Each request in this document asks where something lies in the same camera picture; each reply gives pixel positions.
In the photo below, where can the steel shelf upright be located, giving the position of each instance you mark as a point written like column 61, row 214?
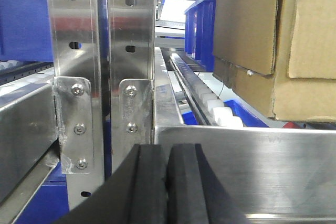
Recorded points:
column 76, row 28
column 131, row 27

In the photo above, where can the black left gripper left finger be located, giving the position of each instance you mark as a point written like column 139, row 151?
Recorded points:
column 135, row 193

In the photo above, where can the right steel shelf upright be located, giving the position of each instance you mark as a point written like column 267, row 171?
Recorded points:
column 131, row 27

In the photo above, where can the stainless steel shelf front rail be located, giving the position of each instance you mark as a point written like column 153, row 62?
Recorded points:
column 273, row 175

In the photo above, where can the large blue bin at left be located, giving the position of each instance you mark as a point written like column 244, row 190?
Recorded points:
column 25, row 31

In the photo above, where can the brown cardboard carton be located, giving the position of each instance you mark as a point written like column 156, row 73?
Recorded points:
column 278, row 56

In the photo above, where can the blue plastic bin on shelf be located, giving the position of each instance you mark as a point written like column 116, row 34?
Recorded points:
column 199, row 32

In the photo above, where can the left steel shelf rail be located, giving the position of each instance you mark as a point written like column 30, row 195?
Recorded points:
column 28, row 141

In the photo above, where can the white roller track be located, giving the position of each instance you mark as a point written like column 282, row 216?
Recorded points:
column 208, row 108

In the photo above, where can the left steel shelf upright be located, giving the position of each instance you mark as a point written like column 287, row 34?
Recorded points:
column 76, row 28

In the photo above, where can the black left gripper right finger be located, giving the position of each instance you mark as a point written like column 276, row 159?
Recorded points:
column 195, row 193

